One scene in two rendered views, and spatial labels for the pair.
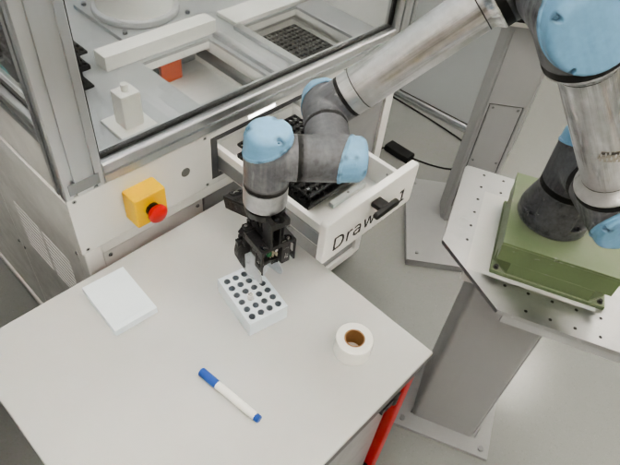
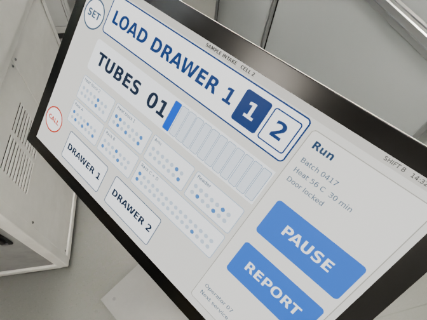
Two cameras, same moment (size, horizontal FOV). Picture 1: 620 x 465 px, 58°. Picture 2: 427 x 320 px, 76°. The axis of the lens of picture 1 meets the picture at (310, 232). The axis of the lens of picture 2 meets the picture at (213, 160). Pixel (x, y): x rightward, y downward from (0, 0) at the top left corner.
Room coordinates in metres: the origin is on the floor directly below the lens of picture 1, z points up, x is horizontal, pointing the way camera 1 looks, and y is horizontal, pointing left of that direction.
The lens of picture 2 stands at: (1.59, -0.76, 1.36)
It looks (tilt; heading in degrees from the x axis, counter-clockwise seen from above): 55 degrees down; 33
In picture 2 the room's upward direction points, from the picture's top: 10 degrees clockwise
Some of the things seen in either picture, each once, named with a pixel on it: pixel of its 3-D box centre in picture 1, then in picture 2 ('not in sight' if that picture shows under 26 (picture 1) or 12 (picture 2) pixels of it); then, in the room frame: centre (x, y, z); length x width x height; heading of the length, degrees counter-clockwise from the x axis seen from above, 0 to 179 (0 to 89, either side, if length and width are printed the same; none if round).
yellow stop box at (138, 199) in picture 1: (146, 203); not in sight; (0.78, 0.33, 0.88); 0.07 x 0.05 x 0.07; 141
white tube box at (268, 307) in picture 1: (252, 298); not in sight; (0.66, 0.10, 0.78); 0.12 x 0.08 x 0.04; 40
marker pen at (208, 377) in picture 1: (229, 395); not in sight; (0.46, 0.10, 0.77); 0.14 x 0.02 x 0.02; 57
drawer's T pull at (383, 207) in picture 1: (381, 205); not in sight; (0.83, -0.14, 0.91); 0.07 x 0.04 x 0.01; 141
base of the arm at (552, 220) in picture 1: (561, 198); not in sight; (0.92, -0.52, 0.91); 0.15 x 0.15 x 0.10
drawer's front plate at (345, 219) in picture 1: (369, 209); not in sight; (0.85, -0.11, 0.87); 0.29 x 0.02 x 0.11; 141
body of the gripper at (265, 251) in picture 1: (266, 230); not in sight; (0.68, 0.08, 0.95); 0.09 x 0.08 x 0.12; 40
